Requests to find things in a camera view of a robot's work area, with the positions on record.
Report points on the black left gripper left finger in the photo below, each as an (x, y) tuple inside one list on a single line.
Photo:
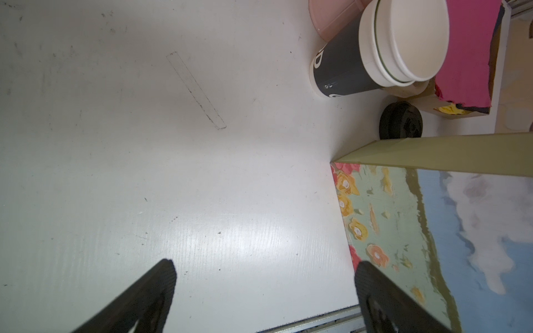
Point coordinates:
[(143, 307)]

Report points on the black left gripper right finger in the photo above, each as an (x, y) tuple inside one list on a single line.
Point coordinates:
[(387, 308)]

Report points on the green white paper gift bag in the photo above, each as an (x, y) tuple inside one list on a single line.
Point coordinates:
[(449, 221)]

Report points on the stack of paper cups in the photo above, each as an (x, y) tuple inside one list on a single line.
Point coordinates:
[(387, 44)]

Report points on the brown cardboard napkin box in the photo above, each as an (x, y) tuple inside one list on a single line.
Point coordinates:
[(429, 101)]

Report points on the magenta paper napkin stack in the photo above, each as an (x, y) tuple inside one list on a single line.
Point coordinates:
[(464, 77)]

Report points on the pink straw holder cup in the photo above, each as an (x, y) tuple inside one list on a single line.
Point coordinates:
[(329, 17)]

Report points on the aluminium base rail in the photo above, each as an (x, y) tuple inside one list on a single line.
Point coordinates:
[(349, 319)]

